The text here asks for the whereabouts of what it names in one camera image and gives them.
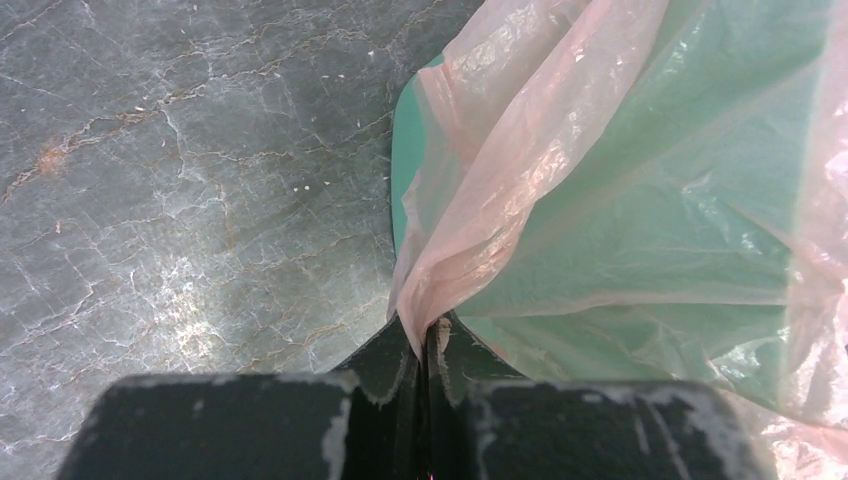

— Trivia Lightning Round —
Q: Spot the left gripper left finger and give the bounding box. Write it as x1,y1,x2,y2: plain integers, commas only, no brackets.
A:
58,320,421,479

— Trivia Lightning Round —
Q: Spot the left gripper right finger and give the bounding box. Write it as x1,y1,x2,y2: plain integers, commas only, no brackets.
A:
425,316,762,479

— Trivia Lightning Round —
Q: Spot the green trash bin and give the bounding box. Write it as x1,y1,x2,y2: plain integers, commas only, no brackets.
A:
388,73,431,258

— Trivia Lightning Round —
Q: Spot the pink plastic trash bag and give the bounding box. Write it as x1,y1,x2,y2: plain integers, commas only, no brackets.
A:
388,1,847,479

